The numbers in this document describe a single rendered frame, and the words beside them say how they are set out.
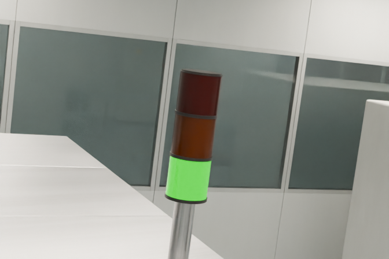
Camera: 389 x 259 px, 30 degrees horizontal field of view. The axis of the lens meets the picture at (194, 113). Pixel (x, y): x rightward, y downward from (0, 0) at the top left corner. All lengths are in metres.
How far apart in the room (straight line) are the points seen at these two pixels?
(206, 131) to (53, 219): 0.33
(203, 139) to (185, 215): 0.10
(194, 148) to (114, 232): 0.26
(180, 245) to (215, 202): 5.25
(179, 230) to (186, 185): 0.06
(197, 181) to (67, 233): 0.25
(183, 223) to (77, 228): 0.23
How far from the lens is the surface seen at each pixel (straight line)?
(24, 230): 1.02
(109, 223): 1.08
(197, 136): 0.83
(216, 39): 5.86
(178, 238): 0.87
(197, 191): 0.84
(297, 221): 6.59
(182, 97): 0.83
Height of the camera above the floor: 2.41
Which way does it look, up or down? 7 degrees down
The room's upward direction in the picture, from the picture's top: 7 degrees clockwise
